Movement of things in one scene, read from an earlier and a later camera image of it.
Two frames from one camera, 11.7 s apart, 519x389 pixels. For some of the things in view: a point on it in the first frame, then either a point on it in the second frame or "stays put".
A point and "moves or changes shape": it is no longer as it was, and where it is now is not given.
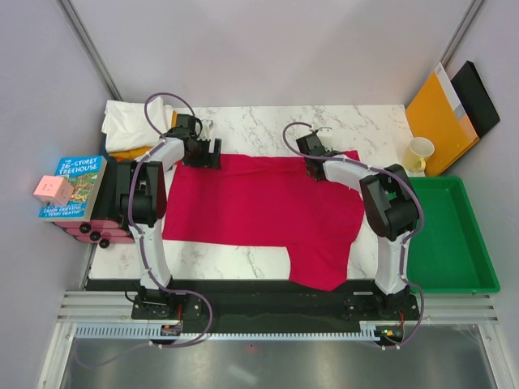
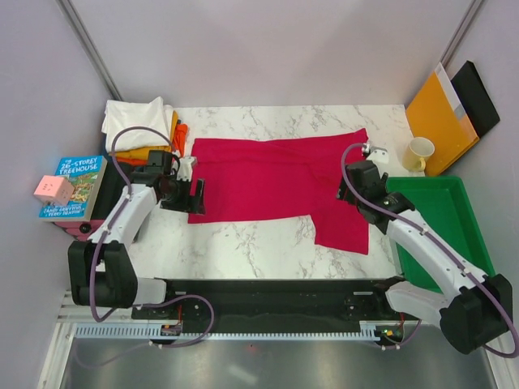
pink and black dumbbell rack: (105, 225) stays put
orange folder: (435, 113) stays put
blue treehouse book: (84, 173) stays put
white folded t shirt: (126, 126) stays put
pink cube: (54, 190) stays put
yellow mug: (416, 152) stays put
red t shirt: (268, 200) moves or changes shape
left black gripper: (208, 160) → (183, 206)
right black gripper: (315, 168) → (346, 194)
